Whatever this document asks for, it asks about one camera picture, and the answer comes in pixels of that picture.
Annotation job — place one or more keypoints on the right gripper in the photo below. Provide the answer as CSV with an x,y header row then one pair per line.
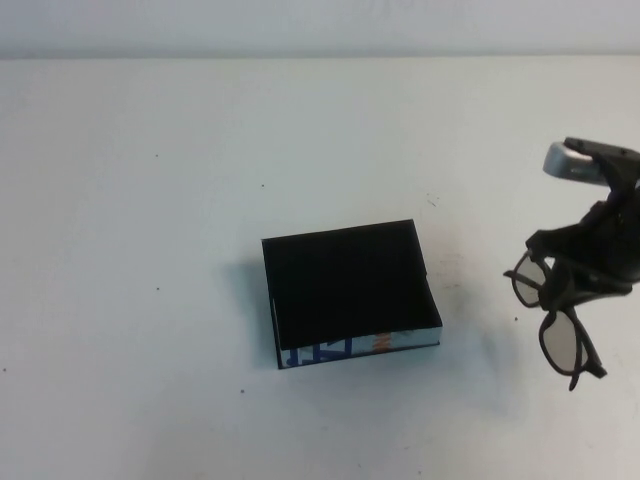
x,y
622,235

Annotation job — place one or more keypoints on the black open glasses case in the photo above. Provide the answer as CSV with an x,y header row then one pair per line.
x,y
340,280

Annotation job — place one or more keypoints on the black frame glasses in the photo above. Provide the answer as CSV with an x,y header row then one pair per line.
x,y
565,345

